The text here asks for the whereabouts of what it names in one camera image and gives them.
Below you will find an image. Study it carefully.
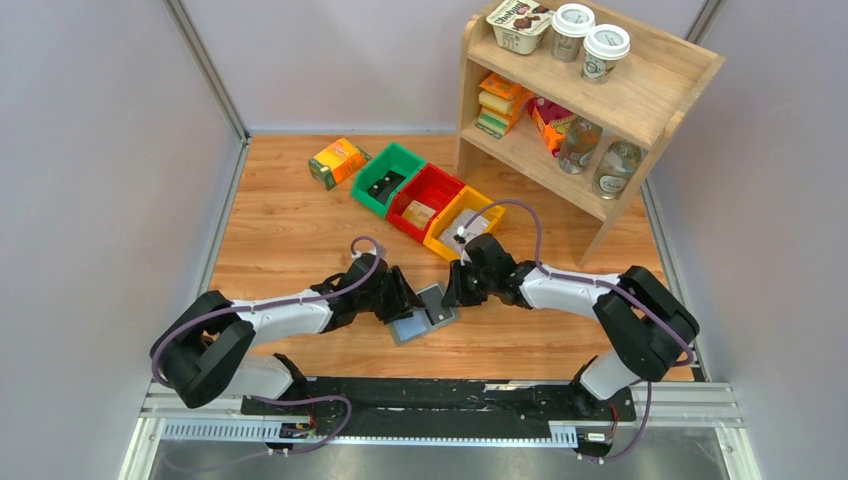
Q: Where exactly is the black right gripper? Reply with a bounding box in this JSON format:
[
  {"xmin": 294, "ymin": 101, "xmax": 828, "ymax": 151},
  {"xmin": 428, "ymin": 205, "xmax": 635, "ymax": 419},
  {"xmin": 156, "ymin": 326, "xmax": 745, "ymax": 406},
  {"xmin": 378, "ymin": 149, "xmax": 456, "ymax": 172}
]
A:
[{"xmin": 441, "ymin": 259, "xmax": 496, "ymax": 308}]

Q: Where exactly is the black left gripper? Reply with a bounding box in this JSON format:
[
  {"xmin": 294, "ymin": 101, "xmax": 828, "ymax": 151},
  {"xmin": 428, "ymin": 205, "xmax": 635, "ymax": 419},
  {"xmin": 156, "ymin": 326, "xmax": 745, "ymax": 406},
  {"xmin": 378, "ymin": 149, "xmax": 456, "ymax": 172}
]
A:
[{"xmin": 357, "ymin": 265, "xmax": 427, "ymax": 324}]

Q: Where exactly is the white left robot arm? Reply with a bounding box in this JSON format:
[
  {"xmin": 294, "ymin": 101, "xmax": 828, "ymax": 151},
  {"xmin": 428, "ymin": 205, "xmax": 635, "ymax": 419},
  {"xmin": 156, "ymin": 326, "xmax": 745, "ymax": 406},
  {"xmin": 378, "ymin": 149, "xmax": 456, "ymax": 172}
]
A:
[{"xmin": 150, "ymin": 253, "xmax": 425, "ymax": 415}]

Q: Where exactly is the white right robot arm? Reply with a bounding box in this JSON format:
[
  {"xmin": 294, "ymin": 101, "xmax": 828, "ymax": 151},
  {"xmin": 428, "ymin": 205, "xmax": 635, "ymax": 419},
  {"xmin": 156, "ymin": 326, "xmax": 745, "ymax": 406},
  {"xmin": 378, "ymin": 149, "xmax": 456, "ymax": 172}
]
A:
[{"xmin": 442, "ymin": 234, "xmax": 700, "ymax": 419}]

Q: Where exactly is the white VIP card in bin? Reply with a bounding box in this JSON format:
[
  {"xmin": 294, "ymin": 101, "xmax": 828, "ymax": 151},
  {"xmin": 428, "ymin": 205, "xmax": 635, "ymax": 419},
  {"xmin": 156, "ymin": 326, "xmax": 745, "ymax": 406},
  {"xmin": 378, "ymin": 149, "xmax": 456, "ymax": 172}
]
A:
[{"xmin": 438, "ymin": 209, "xmax": 490, "ymax": 255}]

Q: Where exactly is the gold credit card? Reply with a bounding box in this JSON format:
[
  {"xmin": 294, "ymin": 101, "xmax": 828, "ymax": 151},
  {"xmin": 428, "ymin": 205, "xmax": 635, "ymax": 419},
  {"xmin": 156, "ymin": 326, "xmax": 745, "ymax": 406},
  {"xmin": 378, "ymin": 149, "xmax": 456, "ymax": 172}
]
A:
[{"xmin": 402, "ymin": 200, "xmax": 436, "ymax": 231}]

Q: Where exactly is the black credit card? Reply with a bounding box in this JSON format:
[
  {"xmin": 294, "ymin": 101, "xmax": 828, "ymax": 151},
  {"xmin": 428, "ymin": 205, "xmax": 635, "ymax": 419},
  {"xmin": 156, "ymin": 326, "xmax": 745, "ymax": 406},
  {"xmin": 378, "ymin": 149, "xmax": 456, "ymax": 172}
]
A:
[{"xmin": 380, "ymin": 170, "xmax": 406, "ymax": 190}]

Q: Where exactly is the yellow plastic bin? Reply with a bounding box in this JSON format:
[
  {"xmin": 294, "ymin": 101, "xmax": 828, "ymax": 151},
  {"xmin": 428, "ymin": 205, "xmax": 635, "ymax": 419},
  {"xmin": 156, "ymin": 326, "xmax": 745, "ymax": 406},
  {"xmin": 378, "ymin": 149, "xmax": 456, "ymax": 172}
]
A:
[{"xmin": 423, "ymin": 186, "xmax": 506, "ymax": 262}]

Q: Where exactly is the red plastic bin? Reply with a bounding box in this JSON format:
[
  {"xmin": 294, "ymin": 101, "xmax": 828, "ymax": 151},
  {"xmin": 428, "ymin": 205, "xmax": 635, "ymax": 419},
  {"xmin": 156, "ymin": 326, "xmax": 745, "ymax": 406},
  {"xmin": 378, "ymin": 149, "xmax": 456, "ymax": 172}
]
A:
[{"xmin": 386, "ymin": 163, "xmax": 465, "ymax": 243}]

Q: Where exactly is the green plastic bin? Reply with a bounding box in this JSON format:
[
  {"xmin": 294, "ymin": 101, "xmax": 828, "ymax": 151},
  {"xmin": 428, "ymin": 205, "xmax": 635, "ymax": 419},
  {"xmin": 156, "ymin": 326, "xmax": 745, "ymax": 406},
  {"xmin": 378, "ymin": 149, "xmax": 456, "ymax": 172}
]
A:
[{"xmin": 351, "ymin": 142, "xmax": 426, "ymax": 218}]

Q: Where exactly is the orange green sponge box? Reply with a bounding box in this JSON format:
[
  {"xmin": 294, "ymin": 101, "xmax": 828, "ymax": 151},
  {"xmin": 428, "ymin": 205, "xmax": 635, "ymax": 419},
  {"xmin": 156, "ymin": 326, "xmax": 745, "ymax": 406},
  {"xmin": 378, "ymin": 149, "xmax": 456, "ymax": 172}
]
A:
[{"xmin": 308, "ymin": 137, "xmax": 372, "ymax": 190}]

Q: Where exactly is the red orange snack bag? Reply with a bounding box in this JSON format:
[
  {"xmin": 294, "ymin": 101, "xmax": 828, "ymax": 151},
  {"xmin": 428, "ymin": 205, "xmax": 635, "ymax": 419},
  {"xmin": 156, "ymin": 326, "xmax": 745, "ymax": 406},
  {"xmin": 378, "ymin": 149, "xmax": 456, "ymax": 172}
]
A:
[{"xmin": 527, "ymin": 96, "xmax": 576, "ymax": 158}]

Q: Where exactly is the left clear glass bottle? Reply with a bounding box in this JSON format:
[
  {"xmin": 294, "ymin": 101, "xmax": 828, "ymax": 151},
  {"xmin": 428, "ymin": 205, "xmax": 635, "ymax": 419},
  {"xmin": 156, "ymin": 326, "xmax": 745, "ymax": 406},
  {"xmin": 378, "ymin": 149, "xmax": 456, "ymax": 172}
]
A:
[{"xmin": 558, "ymin": 116, "xmax": 603, "ymax": 174}]

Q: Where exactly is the clear glass bottle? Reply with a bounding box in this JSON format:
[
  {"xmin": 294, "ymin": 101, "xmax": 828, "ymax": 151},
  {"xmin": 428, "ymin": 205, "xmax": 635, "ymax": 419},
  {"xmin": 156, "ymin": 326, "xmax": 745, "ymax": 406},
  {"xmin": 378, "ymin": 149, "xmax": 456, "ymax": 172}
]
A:
[
  {"xmin": 558, "ymin": 116, "xmax": 603, "ymax": 174},
  {"xmin": 592, "ymin": 139, "xmax": 643, "ymax": 199}
]

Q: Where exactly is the stacked sponge pack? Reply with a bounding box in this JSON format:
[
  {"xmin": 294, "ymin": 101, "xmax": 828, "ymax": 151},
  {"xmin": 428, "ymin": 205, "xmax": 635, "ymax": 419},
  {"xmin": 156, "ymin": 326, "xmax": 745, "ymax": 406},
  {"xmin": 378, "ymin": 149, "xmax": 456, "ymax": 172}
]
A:
[{"xmin": 475, "ymin": 72, "xmax": 534, "ymax": 139}]

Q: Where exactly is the wooden shelf unit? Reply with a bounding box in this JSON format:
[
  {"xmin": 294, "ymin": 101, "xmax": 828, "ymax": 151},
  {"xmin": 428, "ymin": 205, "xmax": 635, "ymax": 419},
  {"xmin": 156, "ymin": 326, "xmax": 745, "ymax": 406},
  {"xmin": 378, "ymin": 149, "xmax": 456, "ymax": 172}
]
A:
[{"xmin": 454, "ymin": 0, "xmax": 727, "ymax": 270}]

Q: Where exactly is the right clear glass bottle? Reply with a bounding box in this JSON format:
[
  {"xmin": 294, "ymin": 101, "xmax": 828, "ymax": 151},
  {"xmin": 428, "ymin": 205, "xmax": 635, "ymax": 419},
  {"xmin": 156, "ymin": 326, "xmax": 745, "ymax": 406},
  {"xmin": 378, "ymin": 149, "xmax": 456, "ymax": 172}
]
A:
[{"xmin": 592, "ymin": 139, "xmax": 643, "ymax": 199}]

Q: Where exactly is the right white lidded cup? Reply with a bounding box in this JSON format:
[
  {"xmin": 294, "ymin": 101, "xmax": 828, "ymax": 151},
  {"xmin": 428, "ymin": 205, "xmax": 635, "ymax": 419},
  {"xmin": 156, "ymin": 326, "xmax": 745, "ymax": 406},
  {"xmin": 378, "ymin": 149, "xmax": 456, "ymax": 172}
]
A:
[{"xmin": 581, "ymin": 24, "xmax": 631, "ymax": 84}]

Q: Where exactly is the white lidded cup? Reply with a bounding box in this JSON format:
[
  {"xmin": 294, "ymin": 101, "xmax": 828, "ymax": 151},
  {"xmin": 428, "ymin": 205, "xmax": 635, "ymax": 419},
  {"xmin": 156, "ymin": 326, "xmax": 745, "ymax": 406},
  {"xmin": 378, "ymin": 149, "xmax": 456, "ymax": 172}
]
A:
[
  {"xmin": 581, "ymin": 24, "xmax": 631, "ymax": 84},
  {"xmin": 551, "ymin": 3, "xmax": 596, "ymax": 63}
]

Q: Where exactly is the left white lidded cup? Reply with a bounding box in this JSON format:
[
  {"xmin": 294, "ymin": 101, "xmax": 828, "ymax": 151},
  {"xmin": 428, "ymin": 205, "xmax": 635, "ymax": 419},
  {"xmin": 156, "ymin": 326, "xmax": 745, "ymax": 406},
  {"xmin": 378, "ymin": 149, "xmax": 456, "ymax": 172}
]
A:
[{"xmin": 551, "ymin": 3, "xmax": 596, "ymax": 63}]

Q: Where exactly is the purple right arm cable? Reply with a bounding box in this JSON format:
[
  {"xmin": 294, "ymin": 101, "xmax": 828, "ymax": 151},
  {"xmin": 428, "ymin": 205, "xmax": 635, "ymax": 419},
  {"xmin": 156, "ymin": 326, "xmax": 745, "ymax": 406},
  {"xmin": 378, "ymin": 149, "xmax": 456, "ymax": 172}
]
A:
[{"xmin": 457, "ymin": 199, "xmax": 697, "ymax": 463}]

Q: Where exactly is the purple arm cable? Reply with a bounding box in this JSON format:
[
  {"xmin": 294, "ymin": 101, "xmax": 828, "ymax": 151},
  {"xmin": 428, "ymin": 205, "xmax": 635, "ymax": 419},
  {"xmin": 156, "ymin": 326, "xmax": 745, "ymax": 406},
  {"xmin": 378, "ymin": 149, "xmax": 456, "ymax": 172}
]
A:
[
  {"xmin": 150, "ymin": 236, "xmax": 388, "ymax": 458},
  {"xmin": 457, "ymin": 199, "xmax": 697, "ymax": 463}
]

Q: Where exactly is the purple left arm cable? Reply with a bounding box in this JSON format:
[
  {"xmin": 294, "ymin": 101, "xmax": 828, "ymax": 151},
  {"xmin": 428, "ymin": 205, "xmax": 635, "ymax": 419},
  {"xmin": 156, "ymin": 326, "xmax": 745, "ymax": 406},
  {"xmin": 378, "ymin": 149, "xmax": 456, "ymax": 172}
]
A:
[{"xmin": 150, "ymin": 236, "xmax": 388, "ymax": 458}]

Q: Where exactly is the aluminium rail frame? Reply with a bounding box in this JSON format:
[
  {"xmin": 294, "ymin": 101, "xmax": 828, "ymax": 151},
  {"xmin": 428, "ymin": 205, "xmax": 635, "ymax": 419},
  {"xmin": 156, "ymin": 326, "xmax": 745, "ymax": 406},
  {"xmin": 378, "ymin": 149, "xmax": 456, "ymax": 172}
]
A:
[{"xmin": 119, "ymin": 377, "xmax": 761, "ymax": 479}]

